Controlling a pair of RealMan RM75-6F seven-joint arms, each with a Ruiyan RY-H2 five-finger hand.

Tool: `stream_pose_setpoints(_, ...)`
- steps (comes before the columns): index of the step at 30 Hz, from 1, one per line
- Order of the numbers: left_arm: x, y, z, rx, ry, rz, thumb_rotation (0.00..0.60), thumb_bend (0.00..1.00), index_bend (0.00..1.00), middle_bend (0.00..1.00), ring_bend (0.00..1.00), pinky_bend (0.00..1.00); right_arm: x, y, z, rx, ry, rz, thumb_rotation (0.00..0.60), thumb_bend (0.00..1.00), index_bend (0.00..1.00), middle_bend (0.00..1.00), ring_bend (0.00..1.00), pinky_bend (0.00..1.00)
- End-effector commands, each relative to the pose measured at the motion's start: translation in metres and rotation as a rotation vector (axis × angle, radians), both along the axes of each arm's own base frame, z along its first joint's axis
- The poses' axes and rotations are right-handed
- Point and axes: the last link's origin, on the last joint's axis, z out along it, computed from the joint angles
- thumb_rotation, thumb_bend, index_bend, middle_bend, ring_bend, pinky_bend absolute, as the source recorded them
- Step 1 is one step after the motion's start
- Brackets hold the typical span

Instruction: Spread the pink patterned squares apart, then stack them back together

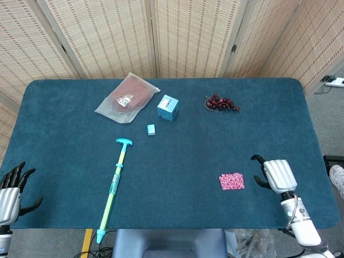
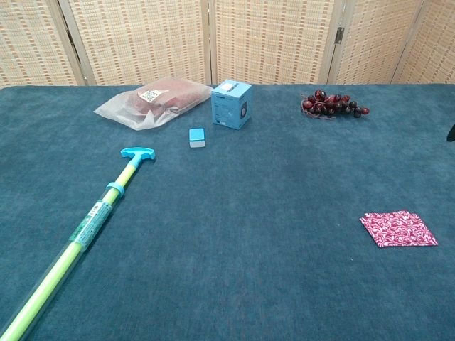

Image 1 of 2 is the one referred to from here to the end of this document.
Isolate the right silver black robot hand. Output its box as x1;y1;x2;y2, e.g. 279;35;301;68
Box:
250;154;298;195

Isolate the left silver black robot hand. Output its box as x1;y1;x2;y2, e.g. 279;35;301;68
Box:
0;161;44;226

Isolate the pink patterned rectangular block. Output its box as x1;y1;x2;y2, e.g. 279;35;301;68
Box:
218;173;246;191

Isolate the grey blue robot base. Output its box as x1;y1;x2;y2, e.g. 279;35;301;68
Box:
111;228;228;258

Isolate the black floor box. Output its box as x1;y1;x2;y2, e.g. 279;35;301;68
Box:
323;155;344;169

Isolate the white sneaker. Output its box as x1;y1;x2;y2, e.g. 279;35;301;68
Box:
329;164;344;199

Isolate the clear crumpled plastic bag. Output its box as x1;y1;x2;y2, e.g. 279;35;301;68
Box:
224;228;280;258

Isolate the yellow floor tape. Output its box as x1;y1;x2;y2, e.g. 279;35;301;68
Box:
80;228;94;258

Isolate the dark red grape bunch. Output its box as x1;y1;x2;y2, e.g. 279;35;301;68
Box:
205;93;241;113

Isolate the green blue water pump toy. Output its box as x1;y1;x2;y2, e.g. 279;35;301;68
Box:
96;138;134;244

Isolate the blue table cloth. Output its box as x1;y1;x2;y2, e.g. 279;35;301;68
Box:
0;77;341;230

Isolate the white power strip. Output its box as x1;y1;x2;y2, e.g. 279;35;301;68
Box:
324;77;344;87

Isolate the light blue cardboard box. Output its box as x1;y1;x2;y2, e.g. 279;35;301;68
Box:
156;94;180;121

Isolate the plastic bag with red cloth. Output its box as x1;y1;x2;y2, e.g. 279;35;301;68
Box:
94;72;161;124

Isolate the woven bamboo folding screen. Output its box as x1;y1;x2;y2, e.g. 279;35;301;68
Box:
0;0;344;166

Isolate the black floor cable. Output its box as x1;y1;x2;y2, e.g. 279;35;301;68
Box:
313;85;334;95

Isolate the black cable bundle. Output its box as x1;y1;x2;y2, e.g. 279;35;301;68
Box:
74;231;116;258

